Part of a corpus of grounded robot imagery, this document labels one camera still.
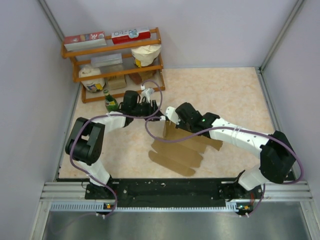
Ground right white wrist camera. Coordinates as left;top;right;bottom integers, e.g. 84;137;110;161
160;106;181;126

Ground aluminium front rail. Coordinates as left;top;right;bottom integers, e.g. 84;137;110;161
40;178;313;214

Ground white paper bag lower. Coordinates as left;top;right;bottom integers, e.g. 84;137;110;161
78;64;106;93

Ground white paper bag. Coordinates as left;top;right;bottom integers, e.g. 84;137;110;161
78;64;106;93
131;44;162;68

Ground green glass bottle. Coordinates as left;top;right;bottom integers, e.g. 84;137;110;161
103;89;119;112

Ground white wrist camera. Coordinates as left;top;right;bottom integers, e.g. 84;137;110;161
160;106;181;126
140;85;155;103

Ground brown bread pieces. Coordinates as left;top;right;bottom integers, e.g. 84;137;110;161
128;70;157;85

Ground clear plastic box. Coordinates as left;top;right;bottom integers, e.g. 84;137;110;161
90;53;123;68

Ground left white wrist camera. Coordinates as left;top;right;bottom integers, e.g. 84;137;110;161
140;85;155;103

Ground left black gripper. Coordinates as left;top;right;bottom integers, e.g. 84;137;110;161
131;99;163;122

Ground wooden shelf rack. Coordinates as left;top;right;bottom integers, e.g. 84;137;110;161
61;27;166;103

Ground tan cardboard packet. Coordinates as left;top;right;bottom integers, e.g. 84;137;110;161
106;64;127;90

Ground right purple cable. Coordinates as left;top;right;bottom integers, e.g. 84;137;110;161
144;115;305;217

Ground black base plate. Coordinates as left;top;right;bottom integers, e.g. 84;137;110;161
85;178;262;208

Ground red white wrap box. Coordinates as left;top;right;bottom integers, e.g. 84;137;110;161
111;27;151;45

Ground red grey foil box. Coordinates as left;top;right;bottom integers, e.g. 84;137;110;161
63;31;107;51

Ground brown cardboard box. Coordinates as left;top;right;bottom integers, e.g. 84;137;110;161
148;135;223;177

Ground white paper bag upper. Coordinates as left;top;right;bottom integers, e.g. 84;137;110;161
131;44;162;68

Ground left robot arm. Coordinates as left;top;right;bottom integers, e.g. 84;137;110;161
65;90;163;199

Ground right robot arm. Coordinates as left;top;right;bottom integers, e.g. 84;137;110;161
166;102;296;198

